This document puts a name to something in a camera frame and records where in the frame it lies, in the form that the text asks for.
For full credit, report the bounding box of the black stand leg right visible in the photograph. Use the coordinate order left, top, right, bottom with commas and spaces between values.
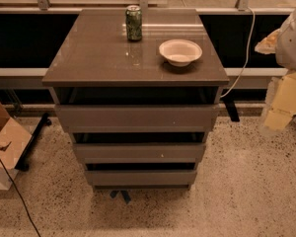
223, 98, 240, 122

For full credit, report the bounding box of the grey drawer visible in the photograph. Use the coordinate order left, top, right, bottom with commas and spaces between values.
55, 105, 218, 133
85, 171, 196, 187
73, 143, 205, 163

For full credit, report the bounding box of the metal window railing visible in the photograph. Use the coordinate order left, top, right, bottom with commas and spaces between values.
0, 0, 296, 91

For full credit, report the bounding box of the grey top drawer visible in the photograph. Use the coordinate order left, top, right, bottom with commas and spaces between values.
55, 105, 218, 133

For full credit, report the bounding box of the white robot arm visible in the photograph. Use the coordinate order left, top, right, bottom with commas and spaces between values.
255, 8, 296, 131

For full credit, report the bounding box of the green soda can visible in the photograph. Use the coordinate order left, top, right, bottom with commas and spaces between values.
125, 5, 142, 41

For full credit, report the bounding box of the grey bottom drawer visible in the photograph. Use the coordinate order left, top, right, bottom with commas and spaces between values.
85, 171, 196, 187

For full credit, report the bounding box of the black stand leg left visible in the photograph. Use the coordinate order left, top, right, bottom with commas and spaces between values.
16, 113, 51, 172

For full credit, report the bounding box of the white paper bowl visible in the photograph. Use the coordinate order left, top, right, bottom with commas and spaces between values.
159, 39, 202, 67

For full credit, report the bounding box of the black floor cable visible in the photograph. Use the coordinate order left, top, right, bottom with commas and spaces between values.
0, 142, 42, 237

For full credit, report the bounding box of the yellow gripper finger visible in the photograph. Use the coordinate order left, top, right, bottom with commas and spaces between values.
263, 72, 296, 131
255, 29, 280, 54

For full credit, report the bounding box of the white cable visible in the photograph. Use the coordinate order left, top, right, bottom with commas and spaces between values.
219, 7, 257, 100

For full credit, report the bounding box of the grey drawer cabinet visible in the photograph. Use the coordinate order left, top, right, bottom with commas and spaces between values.
42, 9, 228, 190

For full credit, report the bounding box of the black stand leg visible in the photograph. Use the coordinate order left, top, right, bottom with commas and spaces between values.
223, 98, 240, 122
16, 113, 51, 172

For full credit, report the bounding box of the open cardboard box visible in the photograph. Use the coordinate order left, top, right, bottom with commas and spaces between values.
0, 103, 32, 191

